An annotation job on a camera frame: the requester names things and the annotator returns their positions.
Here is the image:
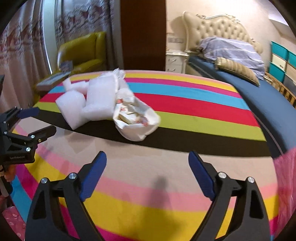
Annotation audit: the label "pink trash bag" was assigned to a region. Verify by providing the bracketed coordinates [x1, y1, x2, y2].
[274, 148, 295, 236]

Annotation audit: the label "left hand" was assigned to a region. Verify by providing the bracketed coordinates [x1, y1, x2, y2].
[4, 165, 16, 182]

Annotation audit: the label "white foam piece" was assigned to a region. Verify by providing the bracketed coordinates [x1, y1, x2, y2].
[55, 90, 88, 130]

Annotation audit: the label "floral curtain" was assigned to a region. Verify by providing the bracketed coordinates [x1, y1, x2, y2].
[1, 1, 117, 111]

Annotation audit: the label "books on armchair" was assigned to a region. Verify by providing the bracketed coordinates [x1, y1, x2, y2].
[35, 61, 73, 91]

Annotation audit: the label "yellow leather armchair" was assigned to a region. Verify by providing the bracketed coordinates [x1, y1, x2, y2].
[57, 32, 107, 75]

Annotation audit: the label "rainbow striped tablecloth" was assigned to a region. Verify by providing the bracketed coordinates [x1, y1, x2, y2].
[11, 71, 278, 240]

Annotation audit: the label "blue bed mattress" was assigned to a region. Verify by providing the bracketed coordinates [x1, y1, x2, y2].
[186, 55, 295, 159]

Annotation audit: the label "lower teal storage bin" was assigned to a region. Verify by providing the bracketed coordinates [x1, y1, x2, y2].
[269, 62, 285, 83]

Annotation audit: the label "teal storage bin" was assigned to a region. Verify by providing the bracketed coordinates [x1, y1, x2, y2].
[269, 62, 285, 83]
[271, 41, 288, 61]
[288, 51, 296, 68]

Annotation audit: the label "brown wooden door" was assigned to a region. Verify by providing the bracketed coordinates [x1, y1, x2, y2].
[120, 0, 167, 71]

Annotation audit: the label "white nightstand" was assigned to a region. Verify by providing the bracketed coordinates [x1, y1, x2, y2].
[165, 50, 189, 74]

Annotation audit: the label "striped tan pillow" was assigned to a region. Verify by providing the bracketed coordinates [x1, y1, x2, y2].
[214, 57, 260, 87]

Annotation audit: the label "teal storage bin right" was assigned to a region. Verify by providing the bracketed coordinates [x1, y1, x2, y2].
[288, 51, 296, 68]

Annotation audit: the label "teal storage bin left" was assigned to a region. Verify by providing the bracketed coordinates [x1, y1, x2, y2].
[271, 41, 288, 61]

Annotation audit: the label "striped lavender duvet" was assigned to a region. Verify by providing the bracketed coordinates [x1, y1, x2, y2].
[197, 37, 265, 80]

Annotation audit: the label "beige tufted headboard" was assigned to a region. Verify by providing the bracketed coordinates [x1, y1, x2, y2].
[182, 11, 263, 54]

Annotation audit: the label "wooden crib rail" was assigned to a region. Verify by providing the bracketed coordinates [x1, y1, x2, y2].
[264, 72, 296, 108]

